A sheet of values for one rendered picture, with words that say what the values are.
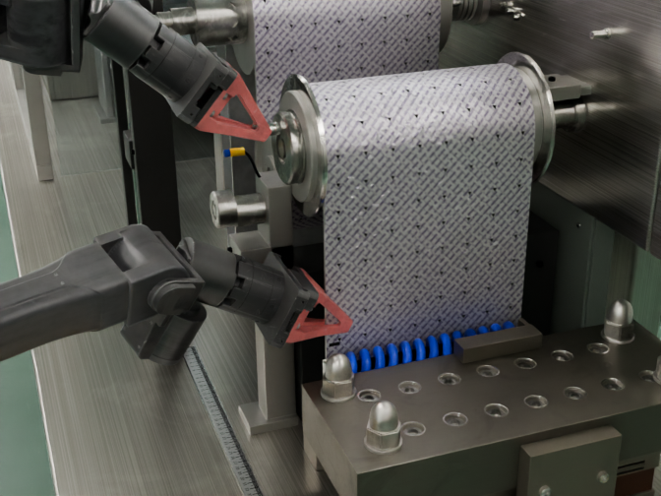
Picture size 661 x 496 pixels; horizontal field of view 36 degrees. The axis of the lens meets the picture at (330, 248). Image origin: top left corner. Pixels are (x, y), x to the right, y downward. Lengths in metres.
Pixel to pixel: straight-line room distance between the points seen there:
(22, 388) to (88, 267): 2.21
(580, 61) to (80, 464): 0.72
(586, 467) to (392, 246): 0.29
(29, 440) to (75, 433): 1.63
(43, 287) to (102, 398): 0.43
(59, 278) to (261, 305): 0.21
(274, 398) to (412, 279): 0.23
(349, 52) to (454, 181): 0.25
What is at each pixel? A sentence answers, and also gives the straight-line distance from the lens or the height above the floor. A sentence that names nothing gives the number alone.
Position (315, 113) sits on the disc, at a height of 1.30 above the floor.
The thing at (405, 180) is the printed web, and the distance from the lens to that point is 1.03.
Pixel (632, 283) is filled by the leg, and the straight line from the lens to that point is 1.43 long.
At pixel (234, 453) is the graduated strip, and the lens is 1.17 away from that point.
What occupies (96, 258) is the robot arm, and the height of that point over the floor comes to 1.21.
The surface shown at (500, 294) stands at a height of 1.07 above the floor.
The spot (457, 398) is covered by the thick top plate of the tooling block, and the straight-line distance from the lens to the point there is 1.03.
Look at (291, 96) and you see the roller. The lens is 1.03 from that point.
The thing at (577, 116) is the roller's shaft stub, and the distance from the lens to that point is 1.16.
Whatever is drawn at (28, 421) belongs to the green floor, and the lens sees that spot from 2.94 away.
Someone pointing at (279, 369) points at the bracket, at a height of 0.98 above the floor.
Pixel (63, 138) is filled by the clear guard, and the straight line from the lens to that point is 2.01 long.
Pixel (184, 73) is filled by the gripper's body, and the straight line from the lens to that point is 0.97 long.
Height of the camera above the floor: 1.59
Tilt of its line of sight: 25 degrees down
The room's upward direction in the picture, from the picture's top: 1 degrees counter-clockwise
